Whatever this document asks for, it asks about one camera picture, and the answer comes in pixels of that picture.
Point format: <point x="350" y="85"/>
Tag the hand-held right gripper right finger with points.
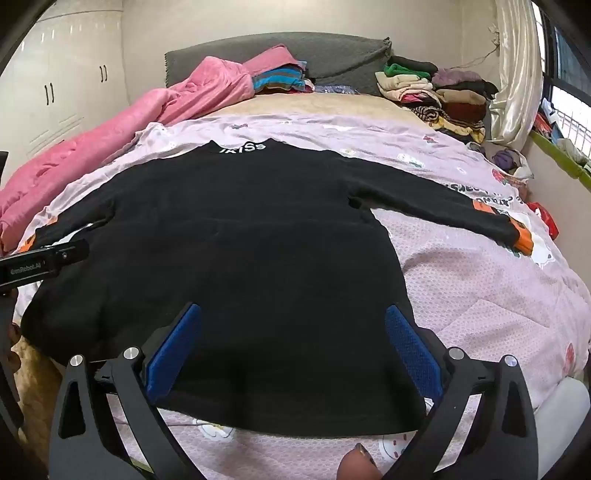
<point x="411" y="350"/>

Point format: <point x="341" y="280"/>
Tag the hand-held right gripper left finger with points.
<point x="175" y="350"/>

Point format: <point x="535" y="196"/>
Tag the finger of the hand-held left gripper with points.
<point x="69" y="253"/>

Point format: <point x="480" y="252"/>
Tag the black sweater with orange cuffs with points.
<point x="254" y="254"/>

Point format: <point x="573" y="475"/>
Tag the pile of folded clothes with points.
<point x="461" y="97"/>

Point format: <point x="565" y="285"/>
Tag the stack of striped clothes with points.
<point x="277" y="81"/>

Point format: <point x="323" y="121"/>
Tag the person's right hand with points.
<point x="358" y="466"/>

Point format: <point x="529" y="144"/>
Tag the purple strawberry printed bedspread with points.
<point x="485" y="300"/>

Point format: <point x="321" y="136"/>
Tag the pink fleece blanket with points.
<point x="92" y="138"/>

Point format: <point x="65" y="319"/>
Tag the white cushion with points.
<point x="563" y="424"/>

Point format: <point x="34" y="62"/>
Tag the white wardrobe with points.
<point x="69" y="69"/>

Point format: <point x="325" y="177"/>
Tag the red plastic bag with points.
<point x="542" y="217"/>

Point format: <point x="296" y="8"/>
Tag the purple crumpled cloth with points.
<point x="505" y="159"/>

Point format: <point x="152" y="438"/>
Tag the white plastic bag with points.
<point x="524" y="168"/>

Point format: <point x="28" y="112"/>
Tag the green window sill mat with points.
<point x="554" y="152"/>

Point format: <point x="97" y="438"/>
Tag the heap of mixed cloths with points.
<point x="570" y="147"/>

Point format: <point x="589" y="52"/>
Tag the dark floral cloth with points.
<point x="337" y="90"/>

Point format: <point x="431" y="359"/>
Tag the cream satin curtain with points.
<point x="517" y="69"/>

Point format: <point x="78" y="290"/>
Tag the grey padded headboard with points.
<point x="332" y="55"/>

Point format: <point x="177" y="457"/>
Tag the window with metal grille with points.
<point x="568" y="60"/>

